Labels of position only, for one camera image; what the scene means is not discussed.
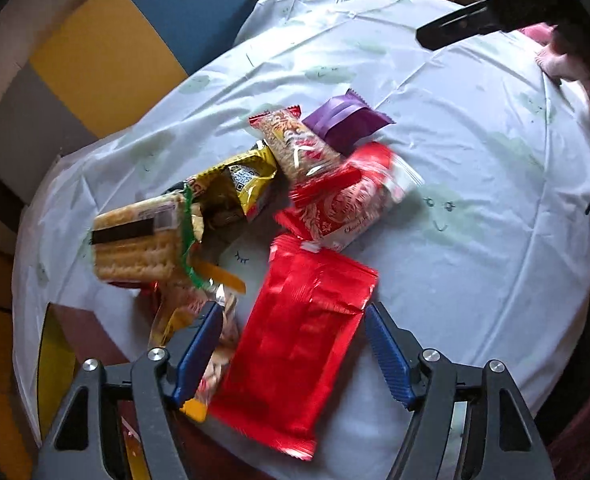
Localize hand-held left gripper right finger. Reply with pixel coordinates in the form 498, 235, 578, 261
364, 302, 556, 480

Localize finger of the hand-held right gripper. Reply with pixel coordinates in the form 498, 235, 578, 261
416, 0, 576, 52

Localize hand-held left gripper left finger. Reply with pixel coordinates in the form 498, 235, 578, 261
35, 301, 224, 480

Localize large glossy red snack packet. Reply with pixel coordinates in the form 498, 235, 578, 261
209, 234, 380, 462

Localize clear cracker packet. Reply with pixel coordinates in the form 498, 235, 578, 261
90, 192, 198, 285

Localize red and white snack packet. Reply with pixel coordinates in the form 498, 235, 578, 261
275, 142, 426, 253

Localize grain bar packet red ends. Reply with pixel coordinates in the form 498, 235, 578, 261
248, 105, 342, 184

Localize person's right hand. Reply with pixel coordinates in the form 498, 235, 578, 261
535, 40, 590, 82

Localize orange snack packet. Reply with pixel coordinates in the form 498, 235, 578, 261
147, 257, 248, 423

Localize white printed tablecloth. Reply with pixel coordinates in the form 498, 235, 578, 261
12, 0, 590, 480

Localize purple snack packet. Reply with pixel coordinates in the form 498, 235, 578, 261
302, 89, 396, 157

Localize yellow snack packet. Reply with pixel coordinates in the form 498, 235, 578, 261
184, 141, 278, 224

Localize grey yellow blue sofa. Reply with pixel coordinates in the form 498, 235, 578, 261
0, 0, 262, 206

